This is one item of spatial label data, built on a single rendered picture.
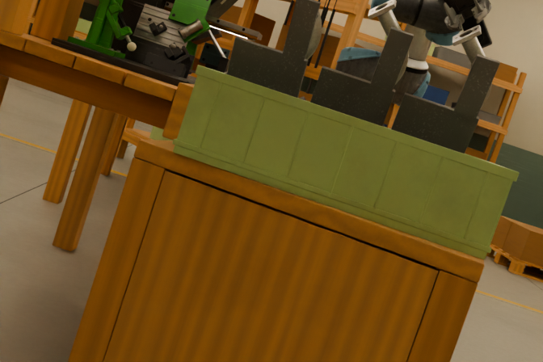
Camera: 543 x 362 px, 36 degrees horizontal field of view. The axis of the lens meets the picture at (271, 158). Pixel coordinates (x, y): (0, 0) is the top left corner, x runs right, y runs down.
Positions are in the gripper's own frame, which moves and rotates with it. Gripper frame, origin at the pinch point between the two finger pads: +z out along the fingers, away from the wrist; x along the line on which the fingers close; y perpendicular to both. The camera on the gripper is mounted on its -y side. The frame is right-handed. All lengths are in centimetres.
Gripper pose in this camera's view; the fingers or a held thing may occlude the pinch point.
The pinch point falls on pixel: (469, 25)
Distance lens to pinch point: 174.2
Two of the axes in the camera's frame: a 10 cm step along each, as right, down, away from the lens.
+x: 8.5, -3.7, -3.7
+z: -2.0, 4.3, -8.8
